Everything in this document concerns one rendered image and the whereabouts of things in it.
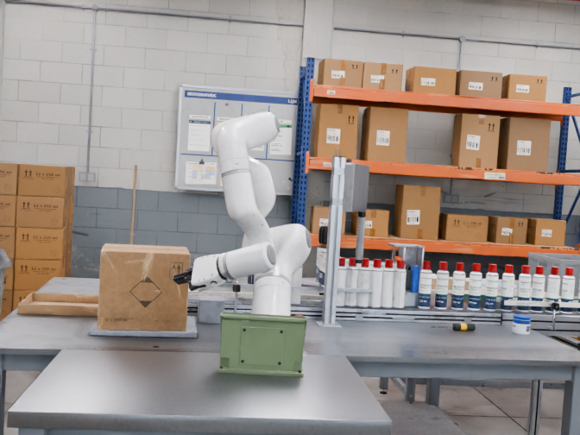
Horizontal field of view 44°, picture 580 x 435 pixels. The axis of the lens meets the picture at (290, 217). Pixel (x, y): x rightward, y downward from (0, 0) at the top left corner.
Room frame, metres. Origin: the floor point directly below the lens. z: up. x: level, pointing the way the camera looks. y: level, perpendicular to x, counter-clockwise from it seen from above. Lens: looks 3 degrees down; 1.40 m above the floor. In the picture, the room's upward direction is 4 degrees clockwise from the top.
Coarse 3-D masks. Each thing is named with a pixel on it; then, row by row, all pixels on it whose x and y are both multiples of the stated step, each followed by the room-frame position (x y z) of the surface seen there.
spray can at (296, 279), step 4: (300, 268) 2.97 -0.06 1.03; (296, 272) 2.96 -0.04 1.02; (300, 272) 2.97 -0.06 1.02; (292, 276) 2.96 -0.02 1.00; (296, 276) 2.96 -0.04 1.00; (300, 276) 2.97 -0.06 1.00; (292, 280) 2.96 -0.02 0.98; (296, 280) 2.96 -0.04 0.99; (300, 280) 2.97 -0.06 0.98; (292, 284) 2.96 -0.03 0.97; (296, 284) 2.96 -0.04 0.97; (300, 284) 2.97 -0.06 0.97; (292, 292) 2.96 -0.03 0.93; (296, 292) 2.96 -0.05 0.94; (300, 292) 2.98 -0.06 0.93; (292, 296) 2.96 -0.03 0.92; (296, 296) 2.96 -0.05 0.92; (292, 300) 2.96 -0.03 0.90; (296, 300) 2.96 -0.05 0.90; (292, 304) 2.96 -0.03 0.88; (296, 304) 2.96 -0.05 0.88
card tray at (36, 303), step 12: (24, 300) 2.78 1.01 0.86; (36, 300) 2.94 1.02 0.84; (48, 300) 2.95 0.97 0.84; (60, 300) 2.96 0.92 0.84; (72, 300) 2.96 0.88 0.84; (84, 300) 2.97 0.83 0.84; (96, 300) 2.98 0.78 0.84; (24, 312) 2.69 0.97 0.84; (36, 312) 2.70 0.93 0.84; (48, 312) 2.70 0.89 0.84; (60, 312) 2.71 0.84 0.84; (72, 312) 2.72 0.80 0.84; (84, 312) 2.72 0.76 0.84; (96, 312) 2.73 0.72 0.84
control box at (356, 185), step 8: (344, 168) 2.85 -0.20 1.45; (352, 168) 2.83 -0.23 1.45; (360, 168) 2.88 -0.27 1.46; (368, 168) 2.96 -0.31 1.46; (344, 176) 2.84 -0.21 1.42; (352, 176) 2.83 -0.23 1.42; (360, 176) 2.89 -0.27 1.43; (368, 176) 2.97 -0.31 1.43; (344, 184) 2.84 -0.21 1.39; (352, 184) 2.83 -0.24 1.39; (360, 184) 2.89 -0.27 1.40; (368, 184) 2.97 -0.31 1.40; (344, 192) 2.84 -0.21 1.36; (352, 192) 2.83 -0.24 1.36; (360, 192) 2.90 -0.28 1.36; (344, 200) 2.84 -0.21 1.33; (352, 200) 2.83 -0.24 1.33; (360, 200) 2.90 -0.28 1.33; (344, 208) 2.84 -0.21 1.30; (352, 208) 2.83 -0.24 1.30; (360, 208) 2.91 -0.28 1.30
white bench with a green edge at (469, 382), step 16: (480, 304) 4.21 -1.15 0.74; (496, 304) 4.22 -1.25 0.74; (384, 384) 4.77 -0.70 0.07; (400, 384) 4.33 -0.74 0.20; (448, 384) 4.51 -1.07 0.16; (464, 384) 4.52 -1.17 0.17; (480, 384) 4.53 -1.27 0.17; (496, 384) 4.54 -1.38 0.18; (512, 384) 4.55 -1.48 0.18; (528, 384) 4.57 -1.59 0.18; (544, 384) 4.58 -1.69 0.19; (560, 384) 4.59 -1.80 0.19
